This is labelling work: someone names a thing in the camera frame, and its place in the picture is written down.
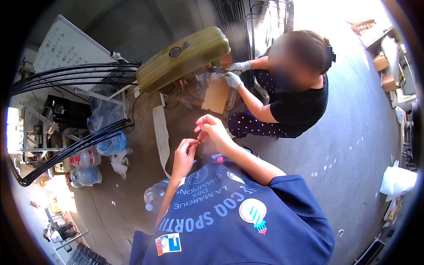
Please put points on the person's left hand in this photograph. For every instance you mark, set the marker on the person's left hand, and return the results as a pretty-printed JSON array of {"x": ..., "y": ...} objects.
[{"x": 182, "y": 162}]

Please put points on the person's right hand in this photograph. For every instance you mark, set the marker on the person's right hand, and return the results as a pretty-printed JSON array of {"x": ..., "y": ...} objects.
[{"x": 217, "y": 132}]

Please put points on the white cloth strip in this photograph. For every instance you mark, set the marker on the white cloth strip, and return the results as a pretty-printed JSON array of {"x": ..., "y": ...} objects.
[{"x": 161, "y": 135}]

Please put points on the brown cardboard piece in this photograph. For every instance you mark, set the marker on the brown cardboard piece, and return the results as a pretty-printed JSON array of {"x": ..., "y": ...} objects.
[{"x": 217, "y": 96}]

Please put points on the clear empty plastic bottle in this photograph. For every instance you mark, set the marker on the clear empty plastic bottle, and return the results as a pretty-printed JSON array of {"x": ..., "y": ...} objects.
[{"x": 155, "y": 195}]

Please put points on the grey engine block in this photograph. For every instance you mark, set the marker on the grey engine block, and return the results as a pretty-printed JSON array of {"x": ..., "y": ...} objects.
[{"x": 195, "y": 89}]

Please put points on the crumpled clear plastic bag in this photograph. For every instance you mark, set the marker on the crumpled clear plastic bag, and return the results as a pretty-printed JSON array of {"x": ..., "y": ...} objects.
[{"x": 120, "y": 162}]

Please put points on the large blue water bottle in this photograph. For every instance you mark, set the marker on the large blue water bottle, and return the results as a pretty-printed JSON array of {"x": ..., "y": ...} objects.
[{"x": 109, "y": 132}]

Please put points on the olive green fuel tank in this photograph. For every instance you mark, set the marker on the olive green fuel tank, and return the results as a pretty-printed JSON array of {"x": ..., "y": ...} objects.
[{"x": 182, "y": 59}]

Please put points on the person's body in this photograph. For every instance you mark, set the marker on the person's body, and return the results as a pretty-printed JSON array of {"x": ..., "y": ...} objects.
[{"x": 238, "y": 228}]

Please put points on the clear bottle with red cap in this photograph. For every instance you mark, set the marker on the clear bottle with red cap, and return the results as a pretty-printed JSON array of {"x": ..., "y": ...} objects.
[{"x": 86, "y": 158}]

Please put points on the black equipment box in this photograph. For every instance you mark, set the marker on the black equipment box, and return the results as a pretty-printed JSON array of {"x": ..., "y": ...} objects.
[{"x": 68, "y": 112}]

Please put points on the bundle of metal rods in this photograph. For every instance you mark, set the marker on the bundle of metal rods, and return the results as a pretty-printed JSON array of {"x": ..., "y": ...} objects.
[{"x": 86, "y": 255}]

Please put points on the slotted metal angle rack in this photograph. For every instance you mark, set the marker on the slotted metal angle rack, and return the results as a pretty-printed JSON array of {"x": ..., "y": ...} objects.
[{"x": 41, "y": 139}]

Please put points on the whiteboard with writing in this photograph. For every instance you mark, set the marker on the whiteboard with writing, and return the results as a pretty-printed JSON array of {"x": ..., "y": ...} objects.
[{"x": 69, "y": 53}]

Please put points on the white paper bag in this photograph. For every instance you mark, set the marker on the white paper bag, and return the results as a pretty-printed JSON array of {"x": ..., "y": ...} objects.
[{"x": 397, "y": 182}]

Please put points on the black metal frame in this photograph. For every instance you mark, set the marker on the black metal frame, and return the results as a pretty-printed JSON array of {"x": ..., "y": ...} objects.
[{"x": 369, "y": 252}]

